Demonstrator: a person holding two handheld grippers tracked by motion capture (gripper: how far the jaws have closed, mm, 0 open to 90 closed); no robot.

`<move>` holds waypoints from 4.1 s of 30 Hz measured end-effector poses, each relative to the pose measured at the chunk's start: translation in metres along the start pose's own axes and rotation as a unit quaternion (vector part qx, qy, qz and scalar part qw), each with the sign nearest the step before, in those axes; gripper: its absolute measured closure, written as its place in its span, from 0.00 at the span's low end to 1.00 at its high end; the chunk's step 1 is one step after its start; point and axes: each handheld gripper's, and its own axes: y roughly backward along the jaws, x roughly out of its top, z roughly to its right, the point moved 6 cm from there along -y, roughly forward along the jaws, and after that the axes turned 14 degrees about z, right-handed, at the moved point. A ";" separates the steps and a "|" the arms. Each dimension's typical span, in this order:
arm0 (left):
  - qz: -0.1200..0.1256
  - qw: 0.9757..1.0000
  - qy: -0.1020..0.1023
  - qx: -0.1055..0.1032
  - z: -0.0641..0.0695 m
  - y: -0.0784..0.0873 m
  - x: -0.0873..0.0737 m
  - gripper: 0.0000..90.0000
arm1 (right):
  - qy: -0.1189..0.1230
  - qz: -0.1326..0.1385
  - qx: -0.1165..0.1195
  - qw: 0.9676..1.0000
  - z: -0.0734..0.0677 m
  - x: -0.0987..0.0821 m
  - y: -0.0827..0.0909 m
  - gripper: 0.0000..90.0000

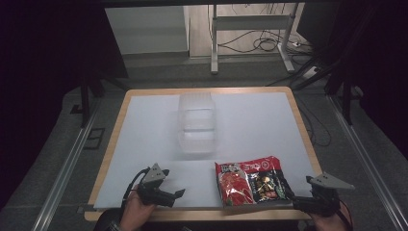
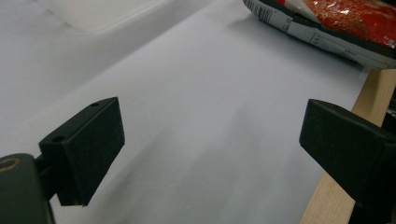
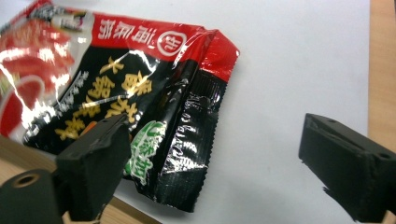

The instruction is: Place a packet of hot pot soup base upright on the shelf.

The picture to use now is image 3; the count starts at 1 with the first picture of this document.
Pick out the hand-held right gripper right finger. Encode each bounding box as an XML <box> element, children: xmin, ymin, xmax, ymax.
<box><xmin>298</xmin><ymin>113</ymin><xmax>396</xmax><ymax>224</ymax></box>

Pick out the red and black snack packet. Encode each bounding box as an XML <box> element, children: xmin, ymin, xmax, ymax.
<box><xmin>0</xmin><ymin>0</ymin><xmax>241</xmax><ymax>214</ymax></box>

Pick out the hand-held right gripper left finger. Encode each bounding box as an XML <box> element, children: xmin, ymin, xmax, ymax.
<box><xmin>55</xmin><ymin>113</ymin><xmax>133</xmax><ymax>223</ymax></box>

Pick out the white paper sheet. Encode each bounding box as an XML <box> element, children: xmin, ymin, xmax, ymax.
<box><xmin>0</xmin><ymin>0</ymin><xmax>372</xmax><ymax>224</ymax></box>

